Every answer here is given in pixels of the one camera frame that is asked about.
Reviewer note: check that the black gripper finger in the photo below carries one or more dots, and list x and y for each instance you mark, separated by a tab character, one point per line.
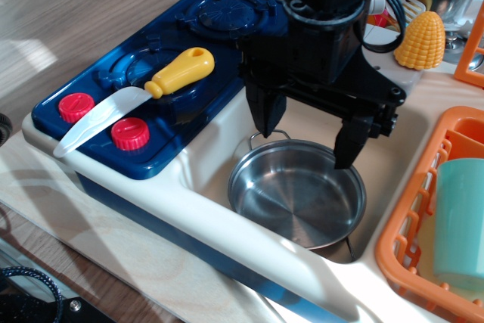
351	139
266	107

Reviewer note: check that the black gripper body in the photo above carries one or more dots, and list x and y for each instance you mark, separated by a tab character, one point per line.
319	61

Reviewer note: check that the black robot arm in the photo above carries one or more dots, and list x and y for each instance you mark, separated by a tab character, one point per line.
320	62

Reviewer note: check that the small steel pan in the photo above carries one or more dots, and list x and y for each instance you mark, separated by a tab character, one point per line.
292	188

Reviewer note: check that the blue toy stove top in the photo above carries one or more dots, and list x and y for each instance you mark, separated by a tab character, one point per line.
173	120

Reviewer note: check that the cream toy kitchen sink unit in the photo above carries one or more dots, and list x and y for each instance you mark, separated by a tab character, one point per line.
191	195

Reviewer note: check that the red stove knob right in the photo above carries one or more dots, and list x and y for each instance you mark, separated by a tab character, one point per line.
130	134

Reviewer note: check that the red stove knob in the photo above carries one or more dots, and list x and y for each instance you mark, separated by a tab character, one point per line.
130	134
75	106

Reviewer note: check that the red stove knob left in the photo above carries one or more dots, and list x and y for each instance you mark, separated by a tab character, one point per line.
75	106

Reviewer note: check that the white toy spatula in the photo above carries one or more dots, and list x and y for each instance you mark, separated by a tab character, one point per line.
412	9

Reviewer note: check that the yellow toy corn cob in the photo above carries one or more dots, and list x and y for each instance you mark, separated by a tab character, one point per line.
423	46

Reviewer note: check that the orange plastic stand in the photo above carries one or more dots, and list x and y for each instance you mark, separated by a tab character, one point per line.
463	72

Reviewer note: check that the orange dish rack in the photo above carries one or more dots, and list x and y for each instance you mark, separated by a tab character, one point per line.
404	251

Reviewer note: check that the teal plastic cup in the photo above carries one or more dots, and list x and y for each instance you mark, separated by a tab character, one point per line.
458	241

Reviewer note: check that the toy knife yellow handle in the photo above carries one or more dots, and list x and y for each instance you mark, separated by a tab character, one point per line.
190	66

